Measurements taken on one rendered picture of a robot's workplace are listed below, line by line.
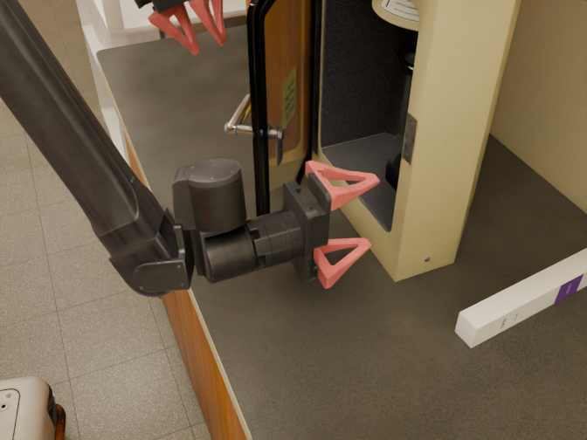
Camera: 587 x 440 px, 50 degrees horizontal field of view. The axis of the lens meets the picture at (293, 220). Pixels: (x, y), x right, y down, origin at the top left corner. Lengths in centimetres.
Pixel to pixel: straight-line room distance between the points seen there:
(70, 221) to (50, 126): 207
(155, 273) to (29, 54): 24
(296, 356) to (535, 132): 69
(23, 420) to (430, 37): 136
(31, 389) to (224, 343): 95
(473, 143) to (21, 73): 58
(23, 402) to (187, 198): 122
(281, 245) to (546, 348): 46
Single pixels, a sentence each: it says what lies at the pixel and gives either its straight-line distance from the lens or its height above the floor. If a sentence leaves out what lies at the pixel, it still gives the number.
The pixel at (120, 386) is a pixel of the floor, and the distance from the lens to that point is 208.
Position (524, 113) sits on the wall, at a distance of 134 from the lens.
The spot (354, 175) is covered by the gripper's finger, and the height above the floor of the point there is 125.
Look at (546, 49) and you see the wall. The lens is 127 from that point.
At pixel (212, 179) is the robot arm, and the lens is 61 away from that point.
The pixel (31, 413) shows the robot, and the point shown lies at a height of 27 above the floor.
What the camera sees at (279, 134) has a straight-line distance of 83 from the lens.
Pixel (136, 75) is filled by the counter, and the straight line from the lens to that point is 159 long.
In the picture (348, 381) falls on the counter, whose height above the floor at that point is 94.
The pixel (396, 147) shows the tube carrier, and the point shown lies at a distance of 102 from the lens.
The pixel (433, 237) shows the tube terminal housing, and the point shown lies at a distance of 98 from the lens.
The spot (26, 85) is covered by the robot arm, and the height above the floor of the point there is 139.
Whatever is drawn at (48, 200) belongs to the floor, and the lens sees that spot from 283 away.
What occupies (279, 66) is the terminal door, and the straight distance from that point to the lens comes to 86.
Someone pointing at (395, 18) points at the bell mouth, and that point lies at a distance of 87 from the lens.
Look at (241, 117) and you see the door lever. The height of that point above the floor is 121.
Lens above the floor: 166
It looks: 41 degrees down
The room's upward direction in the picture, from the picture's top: straight up
